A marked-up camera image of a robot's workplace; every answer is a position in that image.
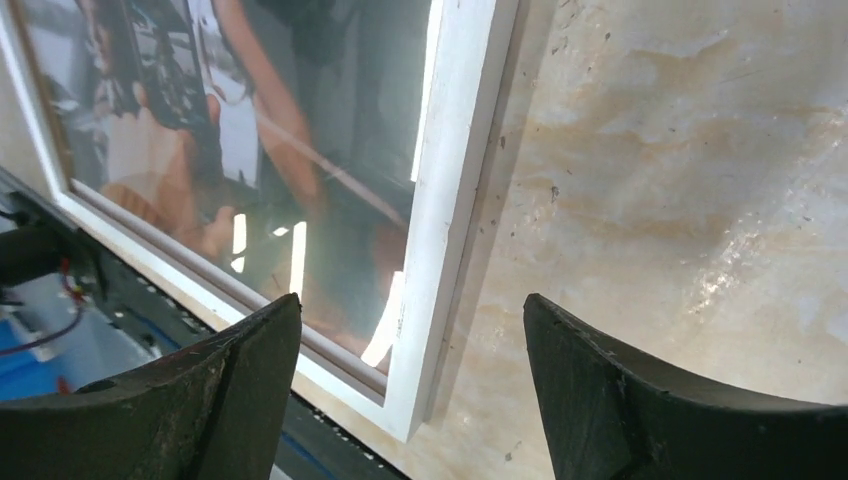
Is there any white wooden photo frame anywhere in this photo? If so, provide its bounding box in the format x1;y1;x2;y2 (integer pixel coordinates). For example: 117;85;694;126
1;1;517;442

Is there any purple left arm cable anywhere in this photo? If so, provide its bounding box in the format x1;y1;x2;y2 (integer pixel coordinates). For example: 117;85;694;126
0;304;87;359

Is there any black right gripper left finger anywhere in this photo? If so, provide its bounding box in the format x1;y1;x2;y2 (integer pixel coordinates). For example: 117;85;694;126
1;294;302;479

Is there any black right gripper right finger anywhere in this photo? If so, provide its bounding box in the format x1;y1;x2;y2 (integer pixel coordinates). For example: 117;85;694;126
523;293;847;479

